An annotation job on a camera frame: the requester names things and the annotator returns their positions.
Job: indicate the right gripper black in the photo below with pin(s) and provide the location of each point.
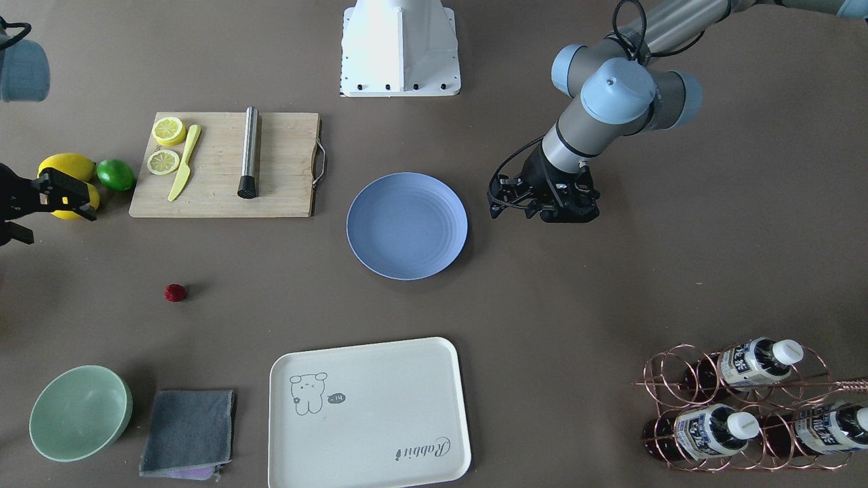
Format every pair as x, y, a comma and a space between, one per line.
15, 198

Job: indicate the steel muddler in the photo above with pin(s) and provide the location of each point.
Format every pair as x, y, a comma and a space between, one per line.
248, 184

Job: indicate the wooden cutting board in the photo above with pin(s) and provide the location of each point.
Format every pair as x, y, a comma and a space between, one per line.
285, 170

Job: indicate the yellow lemon upper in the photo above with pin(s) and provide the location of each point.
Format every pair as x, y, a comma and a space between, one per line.
70, 163

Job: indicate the blue plate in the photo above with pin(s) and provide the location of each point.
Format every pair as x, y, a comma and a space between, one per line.
407, 226

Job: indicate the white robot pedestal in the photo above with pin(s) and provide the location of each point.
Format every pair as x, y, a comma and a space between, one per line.
399, 49

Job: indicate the yellow plastic knife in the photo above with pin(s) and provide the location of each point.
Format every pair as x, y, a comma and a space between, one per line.
184, 171

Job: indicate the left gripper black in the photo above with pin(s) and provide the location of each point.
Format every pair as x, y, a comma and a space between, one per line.
540, 174

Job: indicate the bottle top in rack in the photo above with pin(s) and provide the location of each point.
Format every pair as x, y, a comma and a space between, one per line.
756, 363

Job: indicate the yellow lemon lower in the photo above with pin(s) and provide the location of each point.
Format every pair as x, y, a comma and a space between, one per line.
68, 215

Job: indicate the copper wire bottle rack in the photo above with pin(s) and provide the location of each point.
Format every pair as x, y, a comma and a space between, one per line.
762, 404

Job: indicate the red strawberry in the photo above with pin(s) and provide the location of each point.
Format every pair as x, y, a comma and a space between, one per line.
175, 293

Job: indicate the green bowl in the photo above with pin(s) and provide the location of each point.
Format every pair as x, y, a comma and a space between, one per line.
79, 413

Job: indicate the lemon slice lower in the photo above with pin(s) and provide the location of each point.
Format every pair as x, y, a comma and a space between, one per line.
163, 162

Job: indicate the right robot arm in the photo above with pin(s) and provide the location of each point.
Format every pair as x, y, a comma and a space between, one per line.
26, 77

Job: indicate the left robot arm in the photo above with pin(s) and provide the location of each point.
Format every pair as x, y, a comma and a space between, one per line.
613, 93

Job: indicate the green lime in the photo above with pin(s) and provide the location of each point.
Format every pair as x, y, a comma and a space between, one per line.
115, 175

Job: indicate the lemon slice upper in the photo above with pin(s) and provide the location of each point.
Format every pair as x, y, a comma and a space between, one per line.
168, 131

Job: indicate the lemon slice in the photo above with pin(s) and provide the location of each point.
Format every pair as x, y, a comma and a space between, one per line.
163, 162
168, 131

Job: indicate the yellow lemon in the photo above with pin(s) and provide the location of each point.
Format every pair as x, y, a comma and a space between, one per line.
68, 215
70, 163

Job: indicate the cream rabbit tray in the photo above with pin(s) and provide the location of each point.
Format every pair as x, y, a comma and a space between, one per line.
390, 414

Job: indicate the bottle lower rack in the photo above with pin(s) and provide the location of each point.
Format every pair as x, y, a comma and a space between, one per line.
714, 431
831, 429

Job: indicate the grey folded cloth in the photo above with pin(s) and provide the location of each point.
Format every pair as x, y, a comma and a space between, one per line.
190, 435

